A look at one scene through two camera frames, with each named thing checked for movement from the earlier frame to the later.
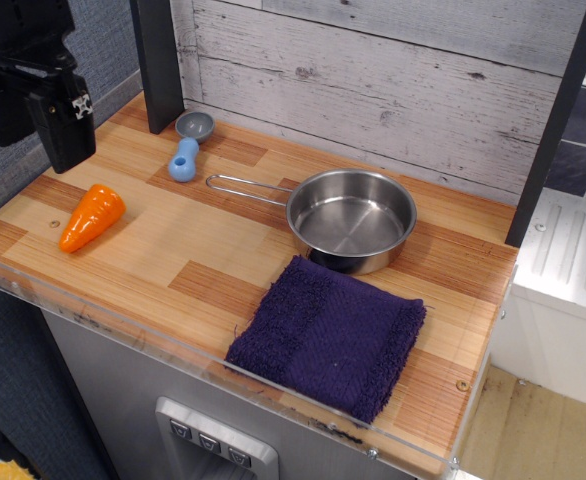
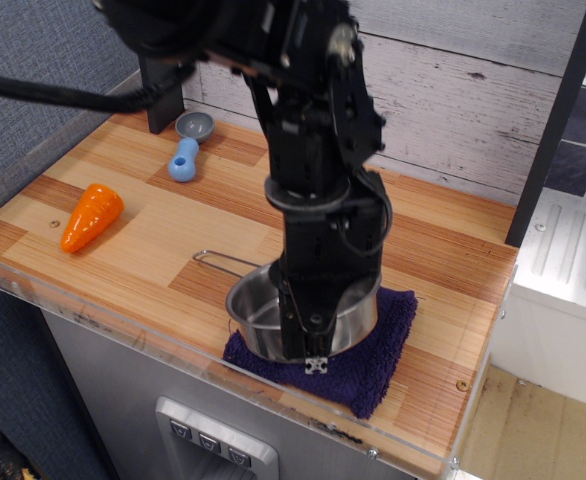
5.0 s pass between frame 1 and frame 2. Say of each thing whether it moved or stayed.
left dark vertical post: stayed
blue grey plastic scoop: stayed
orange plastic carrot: stayed
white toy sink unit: stayed
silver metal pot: moved
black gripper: moved
